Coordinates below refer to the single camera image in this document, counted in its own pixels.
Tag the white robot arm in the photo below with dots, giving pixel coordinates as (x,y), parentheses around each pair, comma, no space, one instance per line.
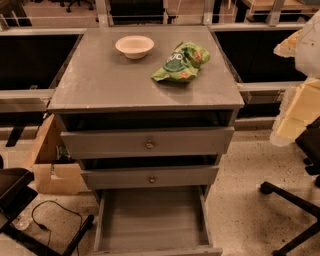
(307,53)

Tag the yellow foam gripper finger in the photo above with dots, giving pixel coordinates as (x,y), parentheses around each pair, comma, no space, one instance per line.
(287,47)
(300,107)

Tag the grey metal railing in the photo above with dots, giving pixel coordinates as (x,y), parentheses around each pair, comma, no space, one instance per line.
(213,14)

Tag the grey open bottom drawer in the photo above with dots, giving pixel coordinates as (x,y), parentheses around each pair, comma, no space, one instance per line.
(164,221)

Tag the green rice chip bag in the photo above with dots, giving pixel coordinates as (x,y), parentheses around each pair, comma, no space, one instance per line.
(183,64)

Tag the grey top drawer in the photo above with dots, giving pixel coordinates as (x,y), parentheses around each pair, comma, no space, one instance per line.
(147,142)

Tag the white bowl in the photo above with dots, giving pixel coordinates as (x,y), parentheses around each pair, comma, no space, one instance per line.
(134,47)

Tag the grey middle drawer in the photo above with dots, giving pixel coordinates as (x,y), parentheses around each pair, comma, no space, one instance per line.
(149,177)

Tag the brown cardboard box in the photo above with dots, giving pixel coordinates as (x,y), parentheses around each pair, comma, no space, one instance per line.
(50,175)

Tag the grey drawer cabinet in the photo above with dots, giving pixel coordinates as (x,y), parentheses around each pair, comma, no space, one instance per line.
(103,90)

